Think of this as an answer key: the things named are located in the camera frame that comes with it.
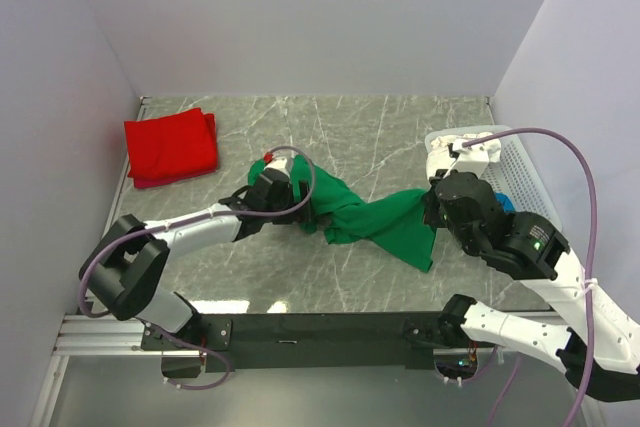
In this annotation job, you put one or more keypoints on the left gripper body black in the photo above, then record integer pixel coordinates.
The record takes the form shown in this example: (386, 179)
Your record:
(301, 215)

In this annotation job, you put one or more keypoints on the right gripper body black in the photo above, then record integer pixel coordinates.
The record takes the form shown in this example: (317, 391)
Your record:
(434, 215)

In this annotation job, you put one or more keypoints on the green t shirt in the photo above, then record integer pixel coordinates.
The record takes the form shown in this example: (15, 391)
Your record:
(394, 223)

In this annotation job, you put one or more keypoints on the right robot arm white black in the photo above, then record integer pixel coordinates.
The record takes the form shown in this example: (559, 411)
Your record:
(531, 250)

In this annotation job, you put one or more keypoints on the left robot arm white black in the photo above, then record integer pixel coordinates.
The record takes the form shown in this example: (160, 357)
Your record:
(125, 268)

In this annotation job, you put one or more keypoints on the blue crumpled t shirt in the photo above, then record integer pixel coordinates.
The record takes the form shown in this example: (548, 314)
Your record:
(505, 202)

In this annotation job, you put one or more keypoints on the white crumpled t shirt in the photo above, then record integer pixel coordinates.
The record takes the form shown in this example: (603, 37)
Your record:
(448, 154)

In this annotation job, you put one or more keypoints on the white plastic basket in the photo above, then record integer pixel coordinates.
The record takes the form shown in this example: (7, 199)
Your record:
(513, 175)

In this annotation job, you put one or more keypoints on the folded red t shirt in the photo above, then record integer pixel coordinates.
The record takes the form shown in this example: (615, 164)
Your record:
(170, 142)

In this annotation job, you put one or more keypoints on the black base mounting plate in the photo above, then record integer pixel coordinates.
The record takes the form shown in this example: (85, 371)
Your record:
(263, 341)

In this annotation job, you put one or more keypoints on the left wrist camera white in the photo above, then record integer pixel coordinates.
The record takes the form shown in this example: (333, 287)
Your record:
(281, 161)

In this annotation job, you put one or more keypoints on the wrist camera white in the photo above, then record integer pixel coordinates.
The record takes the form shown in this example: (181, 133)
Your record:
(281, 161)
(472, 159)

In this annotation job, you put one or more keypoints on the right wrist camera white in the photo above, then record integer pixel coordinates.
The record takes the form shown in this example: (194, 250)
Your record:
(472, 159)

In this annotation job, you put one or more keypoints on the aluminium frame rail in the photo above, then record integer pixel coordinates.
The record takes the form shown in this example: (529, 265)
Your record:
(83, 336)

